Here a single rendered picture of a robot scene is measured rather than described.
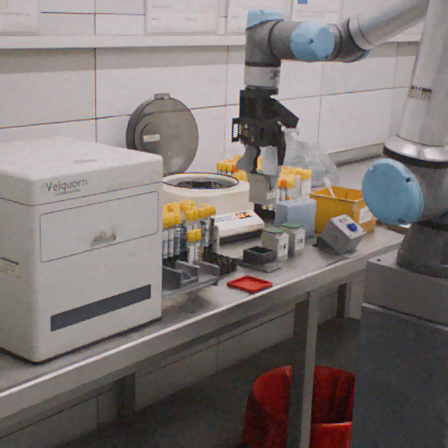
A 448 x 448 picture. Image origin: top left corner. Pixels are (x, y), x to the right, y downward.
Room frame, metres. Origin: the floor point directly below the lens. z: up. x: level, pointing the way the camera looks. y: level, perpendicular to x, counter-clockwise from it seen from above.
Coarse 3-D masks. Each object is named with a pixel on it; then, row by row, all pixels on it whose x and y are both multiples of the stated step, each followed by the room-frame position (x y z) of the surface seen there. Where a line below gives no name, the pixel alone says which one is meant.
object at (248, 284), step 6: (246, 276) 1.62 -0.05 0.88; (228, 282) 1.58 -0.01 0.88; (234, 282) 1.59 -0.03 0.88; (240, 282) 1.60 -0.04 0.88; (246, 282) 1.60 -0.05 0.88; (252, 282) 1.60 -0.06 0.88; (258, 282) 1.60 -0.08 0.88; (264, 282) 1.60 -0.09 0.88; (270, 282) 1.59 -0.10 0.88; (234, 288) 1.57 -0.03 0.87; (240, 288) 1.56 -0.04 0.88; (246, 288) 1.55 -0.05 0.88; (252, 288) 1.56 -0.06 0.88; (258, 288) 1.55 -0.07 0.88; (264, 288) 1.57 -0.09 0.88
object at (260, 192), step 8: (256, 176) 1.71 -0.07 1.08; (264, 176) 1.70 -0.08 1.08; (256, 184) 1.71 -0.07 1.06; (264, 184) 1.70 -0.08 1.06; (248, 192) 1.72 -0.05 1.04; (256, 192) 1.71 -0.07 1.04; (264, 192) 1.70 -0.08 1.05; (272, 192) 1.71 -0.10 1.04; (248, 200) 1.72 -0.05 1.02; (256, 200) 1.71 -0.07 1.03; (264, 200) 1.70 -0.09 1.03; (272, 200) 1.71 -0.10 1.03
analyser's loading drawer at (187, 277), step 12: (180, 264) 1.51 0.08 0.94; (192, 264) 1.49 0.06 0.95; (204, 264) 1.54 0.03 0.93; (168, 276) 1.46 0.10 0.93; (180, 276) 1.44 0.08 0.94; (192, 276) 1.48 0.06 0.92; (204, 276) 1.51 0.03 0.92; (216, 276) 1.52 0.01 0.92; (168, 288) 1.44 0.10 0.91; (180, 288) 1.44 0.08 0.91; (192, 288) 1.46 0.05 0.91
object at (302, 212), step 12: (276, 204) 1.91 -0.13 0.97; (288, 204) 1.90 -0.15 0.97; (300, 204) 1.91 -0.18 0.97; (312, 204) 1.94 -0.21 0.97; (276, 216) 1.91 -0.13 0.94; (288, 216) 1.89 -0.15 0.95; (300, 216) 1.91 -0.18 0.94; (312, 216) 1.94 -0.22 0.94; (312, 228) 1.95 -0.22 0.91; (312, 240) 1.92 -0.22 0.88
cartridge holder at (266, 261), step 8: (248, 248) 1.73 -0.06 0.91; (256, 248) 1.75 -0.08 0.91; (264, 248) 1.74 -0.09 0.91; (240, 256) 1.74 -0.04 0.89; (248, 256) 1.71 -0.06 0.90; (256, 256) 1.70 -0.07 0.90; (264, 256) 1.69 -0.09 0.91; (272, 256) 1.72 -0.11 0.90; (248, 264) 1.71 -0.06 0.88; (256, 264) 1.69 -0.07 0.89; (264, 264) 1.69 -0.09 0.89; (272, 264) 1.69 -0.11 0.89; (280, 264) 1.71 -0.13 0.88
